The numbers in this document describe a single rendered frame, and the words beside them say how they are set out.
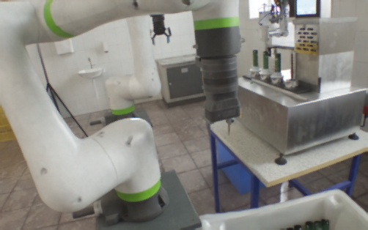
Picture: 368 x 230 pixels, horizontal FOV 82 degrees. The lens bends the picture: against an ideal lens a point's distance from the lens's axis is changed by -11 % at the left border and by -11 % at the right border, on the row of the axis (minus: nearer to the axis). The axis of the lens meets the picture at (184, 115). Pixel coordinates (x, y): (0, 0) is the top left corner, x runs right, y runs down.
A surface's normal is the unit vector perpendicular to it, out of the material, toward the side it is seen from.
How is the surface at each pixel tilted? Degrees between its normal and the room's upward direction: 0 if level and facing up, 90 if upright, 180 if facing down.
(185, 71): 90
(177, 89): 90
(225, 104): 87
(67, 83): 90
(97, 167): 66
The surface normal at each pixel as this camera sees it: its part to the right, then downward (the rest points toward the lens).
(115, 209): 0.27, 0.16
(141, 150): 0.78, 0.11
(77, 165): 0.48, -0.56
